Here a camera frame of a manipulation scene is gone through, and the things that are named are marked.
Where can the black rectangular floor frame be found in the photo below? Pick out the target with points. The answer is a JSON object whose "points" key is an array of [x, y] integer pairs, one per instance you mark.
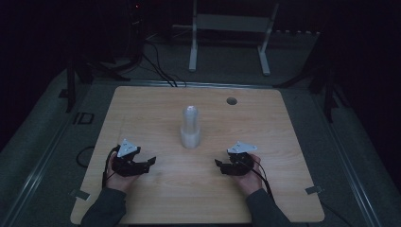
{"points": [[83, 113]]}

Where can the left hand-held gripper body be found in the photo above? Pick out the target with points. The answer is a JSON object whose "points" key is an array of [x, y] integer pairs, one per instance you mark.
{"points": [[126, 148]]}

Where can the person's right hand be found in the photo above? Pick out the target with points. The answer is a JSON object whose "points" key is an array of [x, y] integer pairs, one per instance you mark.
{"points": [[252, 181]]}

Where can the white power strip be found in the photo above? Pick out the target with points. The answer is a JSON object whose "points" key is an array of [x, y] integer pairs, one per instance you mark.
{"points": [[296, 32]]}

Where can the black tripod stand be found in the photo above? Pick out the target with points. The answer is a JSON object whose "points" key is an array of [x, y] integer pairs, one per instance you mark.
{"points": [[71, 85], [328, 94]]}

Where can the white metal stand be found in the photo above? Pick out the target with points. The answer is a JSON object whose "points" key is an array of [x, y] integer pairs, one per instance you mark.
{"points": [[231, 22]]}

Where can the dark equipment tower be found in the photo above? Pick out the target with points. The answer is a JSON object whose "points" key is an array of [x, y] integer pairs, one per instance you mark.
{"points": [[135, 28]]}

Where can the stack of clear plastic cups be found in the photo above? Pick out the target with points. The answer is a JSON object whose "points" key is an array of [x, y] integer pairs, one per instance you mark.
{"points": [[190, 129]]}

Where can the grey tape strip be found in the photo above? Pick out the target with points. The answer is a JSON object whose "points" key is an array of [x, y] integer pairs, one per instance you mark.
{"points": [[314, 190], [79, 194]]}

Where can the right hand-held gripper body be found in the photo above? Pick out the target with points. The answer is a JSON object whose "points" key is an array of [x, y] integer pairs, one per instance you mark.
{"points": [[241, 148]]}

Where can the person's left hand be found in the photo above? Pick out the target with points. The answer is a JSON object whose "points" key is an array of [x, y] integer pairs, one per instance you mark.
{"points": [[119, 182]]}

